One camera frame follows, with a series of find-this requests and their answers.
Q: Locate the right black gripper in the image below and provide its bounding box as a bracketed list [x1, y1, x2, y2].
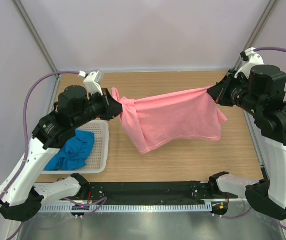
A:
[208, 69, 262, 117]

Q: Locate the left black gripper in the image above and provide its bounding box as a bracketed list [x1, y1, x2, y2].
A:
[72, 87, 126, 129]

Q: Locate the pink t shirt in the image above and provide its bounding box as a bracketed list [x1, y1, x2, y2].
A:
[112, 87, 227, 155]

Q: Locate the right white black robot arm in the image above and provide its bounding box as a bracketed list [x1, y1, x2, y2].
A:
[207, 65, 286, 221]

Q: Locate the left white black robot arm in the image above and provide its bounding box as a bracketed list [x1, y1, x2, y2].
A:
[0, 86, 122, 222]

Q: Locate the white perforated plastic basket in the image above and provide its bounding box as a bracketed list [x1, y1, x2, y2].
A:
[42, 120, 109, 175]

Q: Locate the blue t shirt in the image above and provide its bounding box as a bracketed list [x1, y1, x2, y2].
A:
[44, 130, 95, 171]

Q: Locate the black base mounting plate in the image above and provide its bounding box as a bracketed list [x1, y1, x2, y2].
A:
[74, 180, 237, 206]

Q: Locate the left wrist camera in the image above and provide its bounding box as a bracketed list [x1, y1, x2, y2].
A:
[78, 70, 104, 96]

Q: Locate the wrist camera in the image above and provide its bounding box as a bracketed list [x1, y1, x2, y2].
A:
[234, 47, 264, 79]
[78, 70, 104, 96]

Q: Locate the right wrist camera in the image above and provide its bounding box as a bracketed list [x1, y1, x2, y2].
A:
[234, 47, 264, 79]

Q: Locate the right aluminium frame post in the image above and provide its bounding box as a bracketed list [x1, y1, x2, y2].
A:
[233, 0, 279, 70]

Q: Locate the aluminium frame post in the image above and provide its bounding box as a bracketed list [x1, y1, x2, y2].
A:
[11, 0, 57, 72]
[233, 0, 279, 70]

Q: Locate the white slotted cable duct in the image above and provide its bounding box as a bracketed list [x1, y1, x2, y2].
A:
[39, 202, 212, 214]

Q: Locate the left aluminium frame post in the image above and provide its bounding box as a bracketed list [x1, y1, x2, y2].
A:
[11, 0, 57, 72]

